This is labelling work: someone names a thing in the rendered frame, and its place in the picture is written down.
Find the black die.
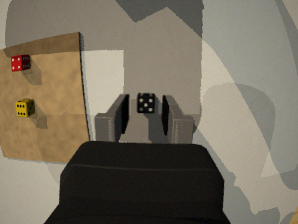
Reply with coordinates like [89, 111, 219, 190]
[137, 93, 155, 114]

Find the red die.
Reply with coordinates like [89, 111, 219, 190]
[11, 55, 30, 72]

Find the yellow die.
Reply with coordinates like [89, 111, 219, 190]
[16, 99, 34, 117]

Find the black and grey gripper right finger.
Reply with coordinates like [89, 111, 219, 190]
[162, 95, 194, 144]

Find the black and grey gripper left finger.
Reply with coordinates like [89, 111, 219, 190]
[94, 94, 129, 142]

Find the tan mat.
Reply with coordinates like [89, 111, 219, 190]
[0, 32, 90, 163]

